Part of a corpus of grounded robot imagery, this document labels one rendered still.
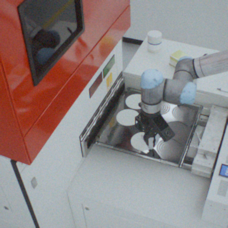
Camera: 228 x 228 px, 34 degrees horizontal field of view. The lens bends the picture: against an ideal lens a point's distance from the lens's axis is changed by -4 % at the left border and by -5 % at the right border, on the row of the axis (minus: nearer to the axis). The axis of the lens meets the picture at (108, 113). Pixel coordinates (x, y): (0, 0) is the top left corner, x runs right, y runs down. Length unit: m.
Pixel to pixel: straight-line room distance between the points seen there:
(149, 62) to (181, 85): 0.59
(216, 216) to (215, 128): 0.44
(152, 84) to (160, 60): 0.61
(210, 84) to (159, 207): 0.63
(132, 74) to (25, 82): 0.90
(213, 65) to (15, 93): 0.72
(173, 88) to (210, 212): 0.47
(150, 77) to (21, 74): 0.50
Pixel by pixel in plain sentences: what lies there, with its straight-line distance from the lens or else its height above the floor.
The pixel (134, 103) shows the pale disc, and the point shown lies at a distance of 1.74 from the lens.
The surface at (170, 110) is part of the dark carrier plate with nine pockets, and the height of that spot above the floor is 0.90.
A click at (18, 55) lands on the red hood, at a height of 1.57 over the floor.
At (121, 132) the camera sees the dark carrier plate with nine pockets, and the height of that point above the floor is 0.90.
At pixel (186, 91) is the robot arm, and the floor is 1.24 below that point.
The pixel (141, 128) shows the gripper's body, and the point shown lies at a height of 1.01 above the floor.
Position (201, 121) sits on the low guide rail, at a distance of 1.76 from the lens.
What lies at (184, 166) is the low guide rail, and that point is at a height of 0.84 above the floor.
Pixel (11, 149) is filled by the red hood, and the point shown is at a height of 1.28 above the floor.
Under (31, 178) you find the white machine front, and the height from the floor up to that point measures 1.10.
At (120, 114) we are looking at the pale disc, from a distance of 1.69.
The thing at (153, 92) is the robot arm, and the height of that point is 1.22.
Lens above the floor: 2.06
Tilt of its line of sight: 43 degrees down
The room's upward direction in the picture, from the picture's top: 4 degrees counter-clockwise
